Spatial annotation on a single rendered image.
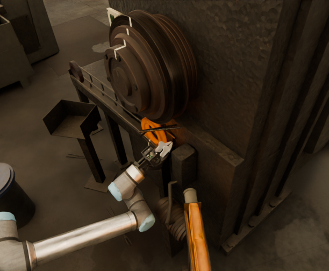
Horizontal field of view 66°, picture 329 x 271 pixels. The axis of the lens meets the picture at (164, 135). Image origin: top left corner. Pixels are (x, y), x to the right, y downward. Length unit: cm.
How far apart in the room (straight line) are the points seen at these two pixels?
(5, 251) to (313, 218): 179
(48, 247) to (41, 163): 145
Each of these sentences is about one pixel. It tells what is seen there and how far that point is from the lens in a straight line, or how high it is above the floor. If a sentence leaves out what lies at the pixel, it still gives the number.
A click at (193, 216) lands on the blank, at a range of 101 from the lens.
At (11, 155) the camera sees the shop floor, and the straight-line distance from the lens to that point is 273.
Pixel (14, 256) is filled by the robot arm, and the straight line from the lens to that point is 110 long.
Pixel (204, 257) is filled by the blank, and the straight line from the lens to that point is 94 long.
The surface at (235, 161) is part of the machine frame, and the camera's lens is 106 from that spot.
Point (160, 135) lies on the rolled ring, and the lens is 126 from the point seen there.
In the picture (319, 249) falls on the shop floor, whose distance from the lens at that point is 199.
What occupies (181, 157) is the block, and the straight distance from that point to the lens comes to 115.
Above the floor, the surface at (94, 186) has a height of 1.
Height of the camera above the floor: 168
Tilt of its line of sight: 45 degrees down
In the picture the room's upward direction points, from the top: 5 degrees counter-clockwise
